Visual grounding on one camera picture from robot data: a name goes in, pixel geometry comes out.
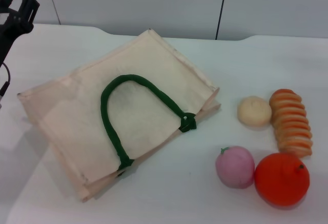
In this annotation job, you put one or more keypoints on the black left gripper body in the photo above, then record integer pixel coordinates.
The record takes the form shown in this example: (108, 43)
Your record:
(10, 33)

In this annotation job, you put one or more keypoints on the orange toy fruit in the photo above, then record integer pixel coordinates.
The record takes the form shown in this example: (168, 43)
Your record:
(279, 180)

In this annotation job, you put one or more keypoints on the ridged orange bread loaf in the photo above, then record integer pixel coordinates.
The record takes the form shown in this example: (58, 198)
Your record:
(290, 121)

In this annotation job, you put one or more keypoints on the round beige bun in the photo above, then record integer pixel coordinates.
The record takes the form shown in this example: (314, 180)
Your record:
(253, 111)

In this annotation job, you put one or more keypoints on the pink peach toy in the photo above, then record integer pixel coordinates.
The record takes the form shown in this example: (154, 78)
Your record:
(234, 168)

